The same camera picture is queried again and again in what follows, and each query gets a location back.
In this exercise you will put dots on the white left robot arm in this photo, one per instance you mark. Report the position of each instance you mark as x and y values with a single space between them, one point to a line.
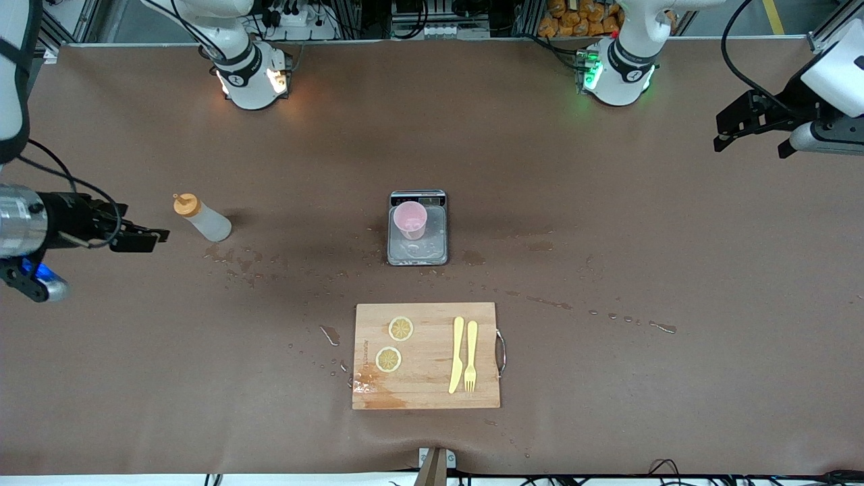
617 81

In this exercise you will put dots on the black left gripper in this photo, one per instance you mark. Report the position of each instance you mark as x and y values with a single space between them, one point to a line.
788 106

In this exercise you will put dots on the yellow plastic knife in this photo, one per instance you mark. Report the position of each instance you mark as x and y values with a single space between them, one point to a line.
457 351

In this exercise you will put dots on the wooden cutting board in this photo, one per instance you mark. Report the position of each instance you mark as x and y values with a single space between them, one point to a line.
425 385

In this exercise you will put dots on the translucent squeeze bottle orange cap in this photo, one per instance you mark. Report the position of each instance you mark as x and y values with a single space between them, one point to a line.
209 223

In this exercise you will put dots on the brown table cover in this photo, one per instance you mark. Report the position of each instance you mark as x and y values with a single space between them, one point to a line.
270 405

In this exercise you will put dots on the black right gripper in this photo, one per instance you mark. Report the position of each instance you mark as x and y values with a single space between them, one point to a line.
67 214

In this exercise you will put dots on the pink plastic cup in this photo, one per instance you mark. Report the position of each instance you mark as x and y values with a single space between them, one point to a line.
410 219

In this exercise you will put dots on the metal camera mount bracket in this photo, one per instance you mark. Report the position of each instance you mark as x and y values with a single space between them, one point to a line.
437 462

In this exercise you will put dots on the white power strip with plugs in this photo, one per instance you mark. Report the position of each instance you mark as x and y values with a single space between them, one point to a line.
297 19

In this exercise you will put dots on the dried lemon slice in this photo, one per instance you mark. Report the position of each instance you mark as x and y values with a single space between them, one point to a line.
388 359
401 329

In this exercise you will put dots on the long white power strip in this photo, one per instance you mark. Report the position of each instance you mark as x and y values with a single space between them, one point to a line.
439 30

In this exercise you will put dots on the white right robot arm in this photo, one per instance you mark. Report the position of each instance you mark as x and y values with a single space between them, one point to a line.
250 88

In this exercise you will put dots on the silver digital kitchen scale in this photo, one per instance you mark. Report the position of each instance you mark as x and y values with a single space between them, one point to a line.
418 253

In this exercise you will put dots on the yellow plastic fork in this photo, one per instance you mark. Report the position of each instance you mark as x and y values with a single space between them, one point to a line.
471 344

